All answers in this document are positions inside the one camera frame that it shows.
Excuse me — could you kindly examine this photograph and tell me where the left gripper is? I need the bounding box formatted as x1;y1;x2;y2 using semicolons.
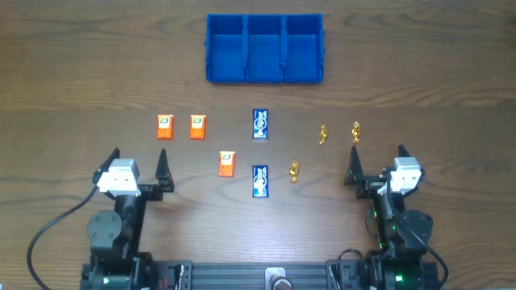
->
92;147;176;202

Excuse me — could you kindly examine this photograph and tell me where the mounting rail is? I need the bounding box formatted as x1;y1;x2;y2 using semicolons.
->
80;259;440;290

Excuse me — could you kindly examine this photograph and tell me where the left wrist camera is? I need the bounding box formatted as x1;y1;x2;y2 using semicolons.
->
95;158;142;197

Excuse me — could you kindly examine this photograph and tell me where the orange candy box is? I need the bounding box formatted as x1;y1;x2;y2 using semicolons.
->
218;151;236;178
189;114;207;141
156;114;175;141

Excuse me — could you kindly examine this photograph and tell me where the blue candy pack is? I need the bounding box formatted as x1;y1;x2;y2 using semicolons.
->
252;108;269;141
252;164;270;199

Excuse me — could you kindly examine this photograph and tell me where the blue tray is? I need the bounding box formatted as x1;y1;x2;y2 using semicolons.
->
204;13;326;85

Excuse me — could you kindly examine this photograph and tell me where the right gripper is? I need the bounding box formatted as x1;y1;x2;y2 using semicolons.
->
343;143;413;200

